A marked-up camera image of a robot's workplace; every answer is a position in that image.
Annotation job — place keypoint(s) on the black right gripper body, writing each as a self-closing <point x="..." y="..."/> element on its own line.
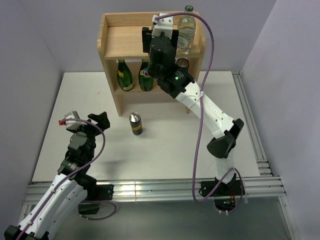
<point x="151" y="70"/>

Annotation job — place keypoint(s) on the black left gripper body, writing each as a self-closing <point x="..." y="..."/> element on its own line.
<point x="91" y="132"/>

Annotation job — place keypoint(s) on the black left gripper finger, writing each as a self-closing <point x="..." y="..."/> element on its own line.
<point x="103" y="122"/>
<point x="94" y="117"/>

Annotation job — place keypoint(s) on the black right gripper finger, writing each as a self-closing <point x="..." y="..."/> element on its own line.
<point x="146" y="39"/>
<point x="174" y="38"/>

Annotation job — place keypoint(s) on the clear water bottle shelf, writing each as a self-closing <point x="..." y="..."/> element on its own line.
<point x="187" y="28"/>

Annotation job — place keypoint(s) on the black beverage can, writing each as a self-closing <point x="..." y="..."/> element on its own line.
<point x="136" y="123"/>
<point x="183" y="65"/>

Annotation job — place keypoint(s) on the green glass bottle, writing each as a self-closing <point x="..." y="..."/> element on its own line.
<point x="146" y="82"/>
<point x="124" y="76"/>

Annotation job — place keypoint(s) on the green glass bottle front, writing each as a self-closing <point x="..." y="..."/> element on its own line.
<point x="124" y="76"/>

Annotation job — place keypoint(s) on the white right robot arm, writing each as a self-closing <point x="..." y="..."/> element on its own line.
<point x="175" y="80"/>

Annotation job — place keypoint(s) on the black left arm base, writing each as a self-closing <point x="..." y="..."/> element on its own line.
<point x="101" y="195"/>

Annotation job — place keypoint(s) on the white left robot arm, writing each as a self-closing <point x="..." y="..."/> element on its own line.
<point x="70" y="186"/>

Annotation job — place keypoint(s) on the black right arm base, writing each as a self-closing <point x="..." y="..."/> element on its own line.
<point x="232" y="193"/>

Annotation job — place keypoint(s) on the wooden two-tier shelf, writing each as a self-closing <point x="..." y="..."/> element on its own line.
<point x="120" y="38"/>

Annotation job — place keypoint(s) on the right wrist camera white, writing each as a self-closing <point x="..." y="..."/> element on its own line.
<point x="162" y="25"/>

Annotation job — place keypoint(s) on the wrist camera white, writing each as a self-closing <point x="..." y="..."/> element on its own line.
<point x="70" y="122"/>
<point x="162" y="25"/>

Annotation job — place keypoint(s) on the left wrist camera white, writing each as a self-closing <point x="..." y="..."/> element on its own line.
<point x="70" y="122"/>

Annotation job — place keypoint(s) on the aluminium rail frame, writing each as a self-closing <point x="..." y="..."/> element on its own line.
<point x="163" y="172"/>

